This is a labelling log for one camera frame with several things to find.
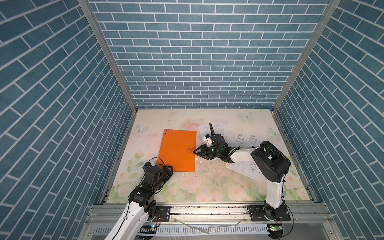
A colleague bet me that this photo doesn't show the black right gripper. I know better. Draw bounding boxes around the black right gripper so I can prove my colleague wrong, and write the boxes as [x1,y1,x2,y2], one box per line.
[192,144,222,160]

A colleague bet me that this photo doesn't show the orange file folder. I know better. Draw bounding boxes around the orange file folder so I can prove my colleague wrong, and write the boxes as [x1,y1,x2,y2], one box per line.
[158,129,197,172]

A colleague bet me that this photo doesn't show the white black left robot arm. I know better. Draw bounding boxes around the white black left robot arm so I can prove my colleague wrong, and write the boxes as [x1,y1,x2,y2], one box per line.
[106,163,174,240]

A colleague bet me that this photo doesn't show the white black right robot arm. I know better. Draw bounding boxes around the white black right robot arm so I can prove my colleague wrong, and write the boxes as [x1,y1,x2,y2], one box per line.
[193,141,291,221]

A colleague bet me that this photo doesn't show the white text document sheet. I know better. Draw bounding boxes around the white text document sheet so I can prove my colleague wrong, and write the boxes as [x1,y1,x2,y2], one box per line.
[198,122,233,142]

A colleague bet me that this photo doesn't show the technical drawing sheet upper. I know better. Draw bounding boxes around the technical drawing sheet upper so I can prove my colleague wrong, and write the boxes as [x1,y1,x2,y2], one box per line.
[235,134,263,148]

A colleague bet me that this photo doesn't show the technical drawing sheet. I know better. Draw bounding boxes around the technical drawing sheet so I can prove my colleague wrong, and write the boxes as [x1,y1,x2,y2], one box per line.
[235,134,263,148]
[226,162,267,182]

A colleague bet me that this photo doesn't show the technical drawing sheet lower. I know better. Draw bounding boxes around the technical drawing sheet lower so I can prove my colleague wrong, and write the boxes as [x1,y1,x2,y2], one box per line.
[226,162,267,182]

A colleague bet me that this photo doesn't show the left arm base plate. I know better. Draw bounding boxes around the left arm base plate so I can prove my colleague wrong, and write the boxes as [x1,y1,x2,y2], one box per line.
[147,206,171,223]

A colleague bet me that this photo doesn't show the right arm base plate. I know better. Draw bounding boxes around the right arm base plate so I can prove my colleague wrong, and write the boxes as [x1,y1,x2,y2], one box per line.
[247,204,291,222]

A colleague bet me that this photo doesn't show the white cable duct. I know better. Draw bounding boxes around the white cable duct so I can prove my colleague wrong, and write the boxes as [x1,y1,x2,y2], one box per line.
[92,224,271,236]

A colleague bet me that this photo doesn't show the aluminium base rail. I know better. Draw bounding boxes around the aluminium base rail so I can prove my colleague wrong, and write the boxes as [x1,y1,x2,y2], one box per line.
[77,202,343,240]

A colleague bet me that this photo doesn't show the aluminium corner post right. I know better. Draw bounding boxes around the aluminium corner post right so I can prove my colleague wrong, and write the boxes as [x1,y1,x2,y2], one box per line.
[272,0,341,114]

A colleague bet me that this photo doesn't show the aluminium corner post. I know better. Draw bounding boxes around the aluminium corner post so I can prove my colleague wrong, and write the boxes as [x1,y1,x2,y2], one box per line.
[272,0,341,114]
[78,0,138,114]

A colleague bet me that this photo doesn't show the aluminium corner post left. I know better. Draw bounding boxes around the aluminium corner post left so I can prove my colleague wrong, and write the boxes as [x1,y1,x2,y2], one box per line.
[78,0,138,114]

